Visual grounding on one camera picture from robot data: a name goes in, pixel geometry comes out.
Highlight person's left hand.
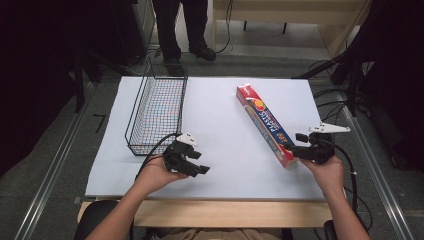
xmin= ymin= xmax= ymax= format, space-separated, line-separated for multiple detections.
xmin=134 ymin=154 xmax=190 ymax=197

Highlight metal floor rail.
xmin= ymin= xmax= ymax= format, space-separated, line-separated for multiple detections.
xmin=335 ymin=89 xmax=416 ymax=240
xmin=13 ymin=82 xmax=98 ymax=240

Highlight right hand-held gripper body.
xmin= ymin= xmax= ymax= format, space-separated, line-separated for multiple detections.
xmin=298 ymin=122 xmax=352 ymax=165

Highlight dark curtain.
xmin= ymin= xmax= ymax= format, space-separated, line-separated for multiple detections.
xmin=346 ymin=0 xmax=424 ymax=172
xmin=0 ymin=0 xmax=148 ymax=178

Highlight black floor cable bundle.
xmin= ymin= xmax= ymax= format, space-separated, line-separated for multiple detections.
xmin=312 ymin=85 xmax=352 ymax=123

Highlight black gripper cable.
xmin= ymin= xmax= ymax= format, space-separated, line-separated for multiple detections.
xmin=134 ymin=132 xmax=183 ymax=183
xmin=333 ymin=143 xmax=374 ymax=234

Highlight white table sheet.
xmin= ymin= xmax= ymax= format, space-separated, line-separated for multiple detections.
xmin=84 ymin=76 xmax=326 ymax=202

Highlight black hanging cable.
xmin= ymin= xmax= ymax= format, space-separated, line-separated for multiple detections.
xmin=215 ymin=0 xmax=235 ymax=55

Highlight black wire basket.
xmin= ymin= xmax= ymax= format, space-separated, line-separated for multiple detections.
xmin=124 ymin=64 xmax=189 ymax=157

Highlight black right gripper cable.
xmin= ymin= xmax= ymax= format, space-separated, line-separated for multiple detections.
xmin=333 ymin=143 xmax=374 ymax=234

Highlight light wooden furniture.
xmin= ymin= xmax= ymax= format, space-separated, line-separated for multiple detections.
xmin=213 ymin=0 xmax=372 ymax=58

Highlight wooden table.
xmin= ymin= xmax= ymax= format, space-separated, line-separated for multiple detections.
xmin=77 ymin=197 xmax=334 ymax=230

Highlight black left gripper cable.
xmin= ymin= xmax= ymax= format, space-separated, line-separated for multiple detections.
xmin=134 ymin=132 xmax=183 ymax=183

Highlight person's beige trousers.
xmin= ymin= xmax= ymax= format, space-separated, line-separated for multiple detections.
xmin=159 ymin=227 xmax=284 ymax=240

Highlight red blue plastic wrap box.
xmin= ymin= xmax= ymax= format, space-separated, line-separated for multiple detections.
xmin=235 ymin=83 xmax=298 ymax=169

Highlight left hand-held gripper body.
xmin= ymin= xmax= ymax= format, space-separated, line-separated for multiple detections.
xmin=162 ymin=132 xmax=200 ymax=175

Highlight person's right hand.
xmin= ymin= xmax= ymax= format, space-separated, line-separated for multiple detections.
xmin=299 ymin=154 xmax=346 ymax=198

